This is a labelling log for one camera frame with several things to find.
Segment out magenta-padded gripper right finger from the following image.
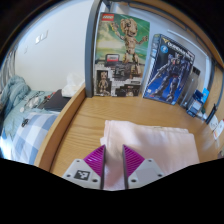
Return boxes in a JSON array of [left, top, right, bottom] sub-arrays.
[[121, 144, 166, 190]]

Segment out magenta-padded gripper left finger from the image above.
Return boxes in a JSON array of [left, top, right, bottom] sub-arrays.
[[62, 144, 107, 190]]

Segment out pale pink towel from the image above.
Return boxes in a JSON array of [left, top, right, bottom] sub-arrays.
[[99, 119, 200, 192]]

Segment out dark laptop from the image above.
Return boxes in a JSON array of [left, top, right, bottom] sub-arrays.
[[38, 88, 72, 113]]

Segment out bed with blue bedding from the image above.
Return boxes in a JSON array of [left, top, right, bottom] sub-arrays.
[[0, 74, 73, 166]]

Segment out white mug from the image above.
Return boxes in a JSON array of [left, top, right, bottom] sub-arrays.
[[209, 114, 219, 132]]

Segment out dark slim bottle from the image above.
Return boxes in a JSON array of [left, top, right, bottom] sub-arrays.
[[205, 103, 218, 125]]

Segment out light blue orange packet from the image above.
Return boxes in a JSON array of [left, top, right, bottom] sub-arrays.
[[201, 87, 211, 101]]

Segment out blue robot model box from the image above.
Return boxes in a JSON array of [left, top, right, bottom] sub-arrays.
[[142, 33, 196, 106]]

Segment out green toy figure box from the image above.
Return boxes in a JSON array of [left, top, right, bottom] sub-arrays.
[[93, 12, 151, 98]]

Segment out white light switch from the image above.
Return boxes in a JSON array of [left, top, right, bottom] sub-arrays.
[[34, 30, 49, 45]]

